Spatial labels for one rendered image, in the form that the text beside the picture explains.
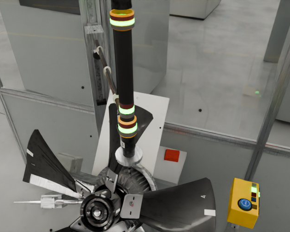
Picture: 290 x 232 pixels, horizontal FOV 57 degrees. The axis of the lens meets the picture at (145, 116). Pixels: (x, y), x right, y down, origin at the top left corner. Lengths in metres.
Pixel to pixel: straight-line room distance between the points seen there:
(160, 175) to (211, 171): 0.38
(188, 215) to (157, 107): 0.45
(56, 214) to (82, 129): 0.87
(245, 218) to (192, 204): 0.32
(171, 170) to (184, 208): 0.62
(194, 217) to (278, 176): 0.89
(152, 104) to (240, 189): 0.49
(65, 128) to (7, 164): 1.18
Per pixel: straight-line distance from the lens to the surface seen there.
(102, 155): 1.16
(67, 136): 1.97
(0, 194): 2.74
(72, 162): 1.14
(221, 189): 1.80
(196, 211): 0.87
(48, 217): 2.44
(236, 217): 1.15
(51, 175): 1.04
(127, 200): 0.93
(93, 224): 0.91
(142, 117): 0.82
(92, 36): 1.13
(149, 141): 1.09
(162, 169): 1.47
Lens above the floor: 1.96
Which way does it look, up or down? 37 degrees down
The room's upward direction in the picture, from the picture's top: straight up
